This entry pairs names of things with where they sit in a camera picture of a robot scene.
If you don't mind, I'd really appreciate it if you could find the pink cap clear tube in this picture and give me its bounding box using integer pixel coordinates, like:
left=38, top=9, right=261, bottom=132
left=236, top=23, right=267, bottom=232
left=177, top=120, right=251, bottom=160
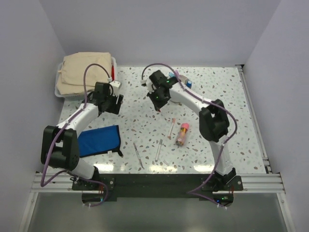
left=175, top=123, right=189, bottom=146

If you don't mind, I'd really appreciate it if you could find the blue fabric pouch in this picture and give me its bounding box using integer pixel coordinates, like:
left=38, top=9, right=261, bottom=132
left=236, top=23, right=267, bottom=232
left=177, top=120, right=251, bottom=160
left=78, top=125, right=123, bottom=158

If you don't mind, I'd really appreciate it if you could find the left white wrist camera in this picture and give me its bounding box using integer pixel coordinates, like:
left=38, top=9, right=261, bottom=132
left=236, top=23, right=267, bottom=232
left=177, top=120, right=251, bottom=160
left=109, top=80, right=122, bottom=96

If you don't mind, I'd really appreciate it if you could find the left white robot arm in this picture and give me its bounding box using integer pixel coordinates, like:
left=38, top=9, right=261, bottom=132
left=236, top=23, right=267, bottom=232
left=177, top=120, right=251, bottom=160
left=41, top=80, right=124, bottom=189

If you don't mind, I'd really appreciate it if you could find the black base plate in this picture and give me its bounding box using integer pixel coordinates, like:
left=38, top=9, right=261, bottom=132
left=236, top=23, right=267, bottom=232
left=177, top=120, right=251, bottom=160
left=70, top=174, right=244, bottom=203

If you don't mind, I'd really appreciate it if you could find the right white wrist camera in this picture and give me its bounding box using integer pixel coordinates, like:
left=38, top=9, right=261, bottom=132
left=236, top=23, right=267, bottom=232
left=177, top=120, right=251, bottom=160
left=140, top=79, right=155, bottom=93

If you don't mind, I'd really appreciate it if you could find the thin metal craft knife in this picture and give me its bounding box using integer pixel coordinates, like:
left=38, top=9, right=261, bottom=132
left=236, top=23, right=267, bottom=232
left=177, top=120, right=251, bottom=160
left=133, top=143, right=144, bottom=169

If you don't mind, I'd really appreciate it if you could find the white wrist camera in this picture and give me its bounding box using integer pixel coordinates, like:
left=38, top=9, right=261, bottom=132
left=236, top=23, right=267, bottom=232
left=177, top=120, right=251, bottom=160
left=140, top=79, right=155, bottom=93
left=109, top=80, right=122, bottom=96

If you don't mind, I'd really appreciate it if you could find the aluminium frame rail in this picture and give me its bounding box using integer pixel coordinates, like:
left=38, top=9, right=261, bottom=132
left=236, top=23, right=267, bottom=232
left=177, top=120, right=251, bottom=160
left=30, top=174, right=285, bottom=193

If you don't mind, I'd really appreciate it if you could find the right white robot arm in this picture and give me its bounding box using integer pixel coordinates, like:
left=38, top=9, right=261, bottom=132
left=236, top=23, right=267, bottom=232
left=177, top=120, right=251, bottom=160
left=145, top=70, right=236, bottom=190

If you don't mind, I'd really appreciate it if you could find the blue cylindrical stamp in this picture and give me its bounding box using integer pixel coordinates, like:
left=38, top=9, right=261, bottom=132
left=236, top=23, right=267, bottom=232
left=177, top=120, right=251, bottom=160
left=186, top=80, right=192, bottom=88

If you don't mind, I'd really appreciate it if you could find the pink purple highlighter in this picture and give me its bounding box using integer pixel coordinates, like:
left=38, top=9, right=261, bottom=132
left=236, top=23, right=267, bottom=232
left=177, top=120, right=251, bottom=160
left=174, top=70, right=180, bottom=78

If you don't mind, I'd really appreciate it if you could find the round white divided organizer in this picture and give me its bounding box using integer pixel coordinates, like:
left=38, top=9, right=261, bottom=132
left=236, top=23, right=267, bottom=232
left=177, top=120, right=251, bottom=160
left=169, top=75, right=192, bottom=104

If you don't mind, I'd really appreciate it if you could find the beige folded cloth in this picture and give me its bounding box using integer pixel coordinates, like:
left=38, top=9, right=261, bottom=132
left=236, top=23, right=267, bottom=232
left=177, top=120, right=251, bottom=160
left=56, top=52, right=112, bottom=95

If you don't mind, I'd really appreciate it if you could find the white plastic basket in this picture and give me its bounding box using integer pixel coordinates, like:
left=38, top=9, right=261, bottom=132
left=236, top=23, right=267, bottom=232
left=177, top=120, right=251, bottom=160
left=54, top=57, right=119, bottom=99

